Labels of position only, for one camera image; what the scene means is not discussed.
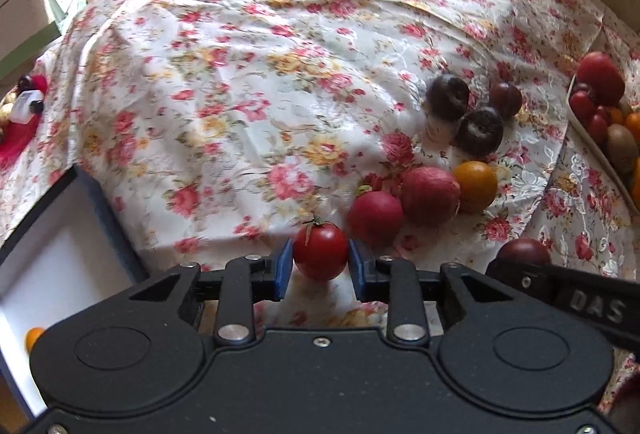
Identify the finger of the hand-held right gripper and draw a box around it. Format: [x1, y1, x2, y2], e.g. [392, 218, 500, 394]
[486, 259, 640, 356]

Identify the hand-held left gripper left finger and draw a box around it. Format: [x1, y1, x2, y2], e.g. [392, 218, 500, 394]
[129, 238, 294, 348]

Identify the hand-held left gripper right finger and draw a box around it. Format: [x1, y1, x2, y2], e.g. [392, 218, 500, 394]
[348, 238, 516, 348]

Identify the red cherry tomato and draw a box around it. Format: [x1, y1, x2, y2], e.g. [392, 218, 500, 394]
[292, 215, 349, 281]

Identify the red radish with root tail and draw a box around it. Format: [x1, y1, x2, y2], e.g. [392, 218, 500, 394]
[346, 185, 405, 249]

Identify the dark purple cherry tomato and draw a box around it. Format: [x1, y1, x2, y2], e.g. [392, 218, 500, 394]
[488, 82, 523, 119]
[498, 237, 552, 266]

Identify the pink round fruit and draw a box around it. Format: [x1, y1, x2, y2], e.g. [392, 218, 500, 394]
[401, 167, 462, 226]

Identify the orange cherry tomato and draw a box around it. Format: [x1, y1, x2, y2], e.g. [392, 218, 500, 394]
[25, 327, 47, 354]
[453, 161, 499, 214]

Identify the white box with dark rim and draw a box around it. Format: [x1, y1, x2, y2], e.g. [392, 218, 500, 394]
[0, 164, 149, 421]

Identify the brown kiwi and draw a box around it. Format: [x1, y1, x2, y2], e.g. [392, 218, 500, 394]
[606, 124, 640, 175]

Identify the wicker basket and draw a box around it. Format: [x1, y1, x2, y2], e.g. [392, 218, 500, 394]
[567, 73, 640, 215]

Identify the small red tomato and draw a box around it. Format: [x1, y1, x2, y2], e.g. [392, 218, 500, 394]
[570, 92, 596, 121]
[586, 113, 611, 145]

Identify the floral tablecloth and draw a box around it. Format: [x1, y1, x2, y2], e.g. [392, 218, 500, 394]
[0, 0, 640, 415]

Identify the large red tomato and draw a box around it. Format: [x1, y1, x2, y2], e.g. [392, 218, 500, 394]
[576, 52, 626, 108]

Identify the pink tray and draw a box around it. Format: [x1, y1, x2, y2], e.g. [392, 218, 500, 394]
[0, 74, 51, 167]

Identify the white bottle with black cap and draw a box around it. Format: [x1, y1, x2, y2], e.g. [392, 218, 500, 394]
[10, 89, 47, 126]

